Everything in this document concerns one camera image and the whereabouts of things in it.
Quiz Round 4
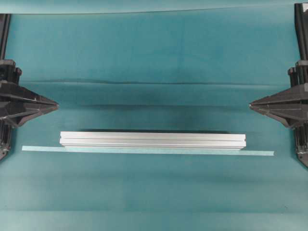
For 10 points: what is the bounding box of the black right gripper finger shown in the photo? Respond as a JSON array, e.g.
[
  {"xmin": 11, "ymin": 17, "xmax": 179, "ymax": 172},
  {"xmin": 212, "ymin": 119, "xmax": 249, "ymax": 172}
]
[
  {"xmin": 249, "ymin": 104, "xmax": 308, "ymax": 128},
  {"xmin": 249, "ymin": 83, "xmax": 308, "ymax": 107}
]

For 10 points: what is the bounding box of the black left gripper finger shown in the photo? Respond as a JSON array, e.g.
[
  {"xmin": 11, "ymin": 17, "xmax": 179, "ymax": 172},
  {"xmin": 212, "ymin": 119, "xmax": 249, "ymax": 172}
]
[
  {"xmin": 0, "ymin": 104, "xmax": 58, "ymax": 128},
  {"xmin": 0, "ymin": 81, "xmax": 58, "ymax": 106}
]

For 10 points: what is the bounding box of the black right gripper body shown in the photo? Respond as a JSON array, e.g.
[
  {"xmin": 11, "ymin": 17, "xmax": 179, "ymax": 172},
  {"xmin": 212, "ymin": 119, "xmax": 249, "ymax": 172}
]
[{"xmin": 287, "ymin": 60, "xmax": 308, "ymax": 154}]

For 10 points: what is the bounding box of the silver aluminium extrusion rail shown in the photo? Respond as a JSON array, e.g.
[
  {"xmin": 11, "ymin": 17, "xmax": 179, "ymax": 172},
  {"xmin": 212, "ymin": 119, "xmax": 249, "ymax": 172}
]
[{"xmin": 59, "ymin": 131, "xmax": 246, "ymax": 150}]

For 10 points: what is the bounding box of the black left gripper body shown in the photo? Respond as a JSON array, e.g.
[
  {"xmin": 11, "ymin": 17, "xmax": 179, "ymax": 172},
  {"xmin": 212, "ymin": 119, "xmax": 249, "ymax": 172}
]
[{"xmin": 0, "ymin": 58, "xmax": 22, "ymax": 154}]

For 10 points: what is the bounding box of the teal table cloth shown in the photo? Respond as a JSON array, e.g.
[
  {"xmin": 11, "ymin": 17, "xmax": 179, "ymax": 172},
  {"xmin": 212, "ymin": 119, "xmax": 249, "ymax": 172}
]
[{"xmin": 0, "ymin": 4, "xmax": 308, "ymax": 231}]

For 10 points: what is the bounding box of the light teal tape strip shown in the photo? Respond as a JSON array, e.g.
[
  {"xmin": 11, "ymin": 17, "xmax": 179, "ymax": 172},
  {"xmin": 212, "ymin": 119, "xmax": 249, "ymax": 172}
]
[{"xmin": 22, "ymin": 145, "xmax": 274, "ymax": 156}]

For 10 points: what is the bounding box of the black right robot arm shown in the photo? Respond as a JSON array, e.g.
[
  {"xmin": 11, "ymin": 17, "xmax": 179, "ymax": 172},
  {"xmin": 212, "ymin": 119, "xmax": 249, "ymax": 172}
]
[{"xmin": 249, "ymin": 3, "xmax": 308, "ymax": 160}]

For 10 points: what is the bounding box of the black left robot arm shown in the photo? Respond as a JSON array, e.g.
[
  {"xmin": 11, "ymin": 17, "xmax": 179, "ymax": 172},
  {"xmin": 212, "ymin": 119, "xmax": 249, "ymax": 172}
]
[{"xmin": 0, "ymin": 14, "xmax": 58, "ymax": 159}]

